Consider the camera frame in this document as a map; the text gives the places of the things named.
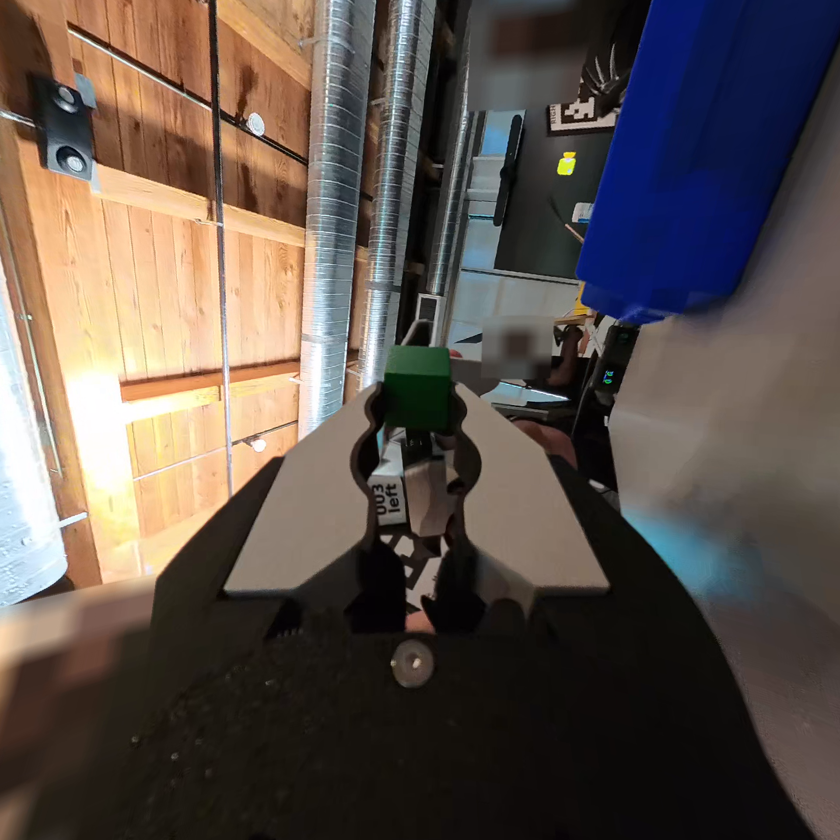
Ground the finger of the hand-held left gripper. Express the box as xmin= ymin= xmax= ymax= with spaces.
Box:
xmin=402 ymin=454 xmax=455 ymax=540

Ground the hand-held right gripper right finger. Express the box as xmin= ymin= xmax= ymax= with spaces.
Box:
xmin=427 ymin=382 xmax=611 ymax=634

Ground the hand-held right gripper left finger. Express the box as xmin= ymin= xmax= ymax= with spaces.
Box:
xmin=223 ymin=382 xmax=408 ymax=634

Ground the dark green cube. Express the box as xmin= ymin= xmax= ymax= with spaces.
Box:
xmin=382 ymin=346 xmax=454 ymax=435

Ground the blue plastic storage bin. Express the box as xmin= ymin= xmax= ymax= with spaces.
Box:
xmin=575 ymin=0 xmax=840 ymax=327

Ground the black device with green light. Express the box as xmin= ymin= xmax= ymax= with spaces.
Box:
xmin=586 ymin=320 xmax=642 ymax=399

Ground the black ceiling conduit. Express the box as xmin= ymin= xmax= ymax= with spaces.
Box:
xmin=209 ymin=0 xmax=236 ymax=496

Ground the black clamp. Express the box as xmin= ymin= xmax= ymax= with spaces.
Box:
xmin=34 ymin=73 xmax=98 ymax=179

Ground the narrow silver duct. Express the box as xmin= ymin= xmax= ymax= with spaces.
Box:
xmin=351 ymin=0 xmax=439 ymax=395
xmin=298 ymin=0 xmax=370 ymax=439

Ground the black wall bar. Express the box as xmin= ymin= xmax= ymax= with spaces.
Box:
xmin=494 ymin=113 xmax=527 ymax=228

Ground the wall marker poster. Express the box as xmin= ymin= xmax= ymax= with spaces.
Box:
xmin=546 ymin=36 xmax=632 ymax=137

